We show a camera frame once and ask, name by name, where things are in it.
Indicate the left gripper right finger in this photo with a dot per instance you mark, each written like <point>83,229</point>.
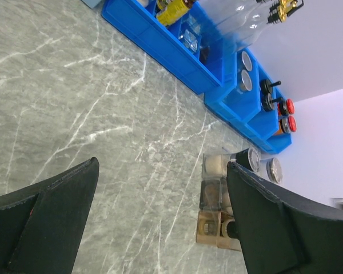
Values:
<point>280,231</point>

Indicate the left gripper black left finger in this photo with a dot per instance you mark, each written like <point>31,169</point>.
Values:
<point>41,225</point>

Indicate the silver lid spice jar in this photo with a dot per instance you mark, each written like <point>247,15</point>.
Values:
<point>274,170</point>

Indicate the dark shaker spice bottle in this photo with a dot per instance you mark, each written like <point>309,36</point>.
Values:
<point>228,229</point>

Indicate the small black cap bottle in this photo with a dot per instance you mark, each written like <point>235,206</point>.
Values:
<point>208,227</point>

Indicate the pink lid spice jar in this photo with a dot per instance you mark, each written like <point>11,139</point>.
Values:
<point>211,196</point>

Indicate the front red lid sauce jar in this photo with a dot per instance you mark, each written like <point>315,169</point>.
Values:
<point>286,125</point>

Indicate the red lid sauce jar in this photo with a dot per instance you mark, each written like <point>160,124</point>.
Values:
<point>286,125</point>
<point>286,107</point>

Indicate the rear red lid sauce jar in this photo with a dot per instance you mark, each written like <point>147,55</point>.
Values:
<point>286,107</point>

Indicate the front black lid sugar jar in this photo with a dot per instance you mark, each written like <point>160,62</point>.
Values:
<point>268,103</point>

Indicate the large blue triple bin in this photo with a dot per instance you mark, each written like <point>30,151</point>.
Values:
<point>243,111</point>

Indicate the rear black lid jar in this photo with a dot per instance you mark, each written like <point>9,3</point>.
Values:
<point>266,86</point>

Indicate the front clear glass jar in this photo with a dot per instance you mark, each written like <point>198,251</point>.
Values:
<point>245,81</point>

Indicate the clear glass jar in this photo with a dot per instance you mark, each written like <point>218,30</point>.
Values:
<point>246,61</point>
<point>245,81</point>

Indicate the rear clear glass jar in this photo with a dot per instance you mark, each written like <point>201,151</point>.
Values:
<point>246,61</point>

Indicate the blue divided crate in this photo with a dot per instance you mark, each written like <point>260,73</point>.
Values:
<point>209,68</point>

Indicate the right dark oil bottle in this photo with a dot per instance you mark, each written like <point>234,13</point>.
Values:
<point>258,20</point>

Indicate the left glass oil bottle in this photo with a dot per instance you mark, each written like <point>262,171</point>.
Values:
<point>216,20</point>

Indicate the front cork yellow bottle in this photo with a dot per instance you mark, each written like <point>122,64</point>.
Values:
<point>171,11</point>

